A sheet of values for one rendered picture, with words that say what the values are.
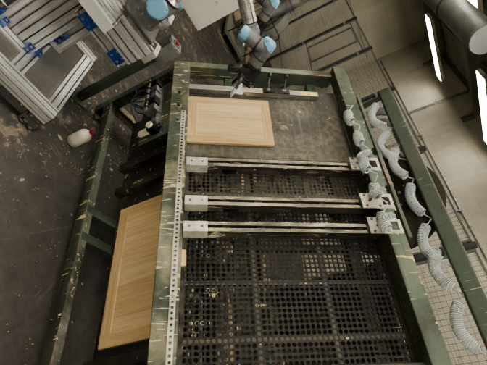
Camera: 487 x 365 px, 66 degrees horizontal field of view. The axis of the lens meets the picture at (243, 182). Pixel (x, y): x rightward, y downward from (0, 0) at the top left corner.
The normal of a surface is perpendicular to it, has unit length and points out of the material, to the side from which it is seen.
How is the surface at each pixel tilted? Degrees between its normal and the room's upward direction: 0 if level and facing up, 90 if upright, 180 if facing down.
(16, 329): 0
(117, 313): 90
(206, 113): 55
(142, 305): 90
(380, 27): 90
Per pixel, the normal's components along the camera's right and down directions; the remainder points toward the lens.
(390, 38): -0.03, 0.69
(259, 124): 0.12, -0.61
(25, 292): 0.88, -0.33
